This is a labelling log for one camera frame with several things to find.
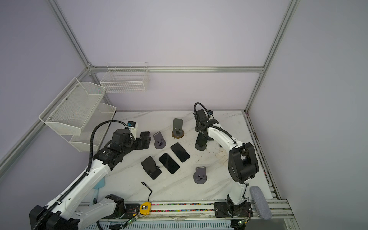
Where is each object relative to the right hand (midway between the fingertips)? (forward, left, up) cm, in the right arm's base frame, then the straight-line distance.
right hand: (200, 128), depth 93 cm
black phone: (-18, +21, -14) cm, 31 cm away
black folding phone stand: (-24, +31, -6) cm, 39 cm away
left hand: (-13, +34, +7) cm, 37 cm away
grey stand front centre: (-29, +2, -7) cm, 30 cm away
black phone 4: (-11, +14, -13) cm, 22 cm away
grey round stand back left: (-6, +28, -8) cm, 30 cm away
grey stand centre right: (-7, 0, -13) cm, 15 cm away
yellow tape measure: (-43, +32, -11) cm, 55 cm away
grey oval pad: (-42, -29, -11) cm, 53 cm away
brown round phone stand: (+5, +16, -10) cm, 19 cm away
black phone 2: (+6, +40, -12) cm, 42 cm away
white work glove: (-13, -14, -14) cm, 24 cm away
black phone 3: (-5, -1, -4) cm, 7 cm away
